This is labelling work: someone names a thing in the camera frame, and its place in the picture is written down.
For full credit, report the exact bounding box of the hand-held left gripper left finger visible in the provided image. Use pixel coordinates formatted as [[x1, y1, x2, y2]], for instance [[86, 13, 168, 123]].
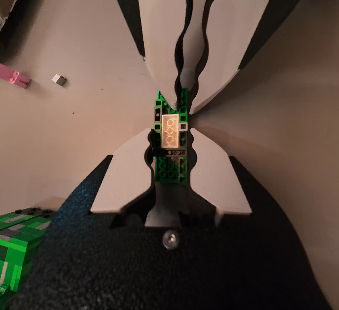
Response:
[[90, 128, 156, 228]]

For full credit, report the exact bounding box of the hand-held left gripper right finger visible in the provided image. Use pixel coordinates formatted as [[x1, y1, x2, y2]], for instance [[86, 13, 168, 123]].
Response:
[[187, 128, 252, 228]]

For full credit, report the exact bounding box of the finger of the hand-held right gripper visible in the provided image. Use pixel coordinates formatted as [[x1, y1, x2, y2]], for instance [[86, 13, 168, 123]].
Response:
[[135, 0, 193, 105], [189, 0, 281, 114]]

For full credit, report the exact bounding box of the hollow green lego head block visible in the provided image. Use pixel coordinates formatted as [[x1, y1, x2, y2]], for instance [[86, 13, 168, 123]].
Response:
[[153, 88, 192, 184]]

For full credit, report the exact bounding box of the green lego legs assembly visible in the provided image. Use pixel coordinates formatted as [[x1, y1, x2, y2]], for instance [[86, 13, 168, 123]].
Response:
[[0, 207, 55, 293]]

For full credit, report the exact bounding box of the pink lego pig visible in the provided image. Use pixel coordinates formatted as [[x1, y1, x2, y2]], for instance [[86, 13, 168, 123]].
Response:
[[0, 63, 32, 89]]

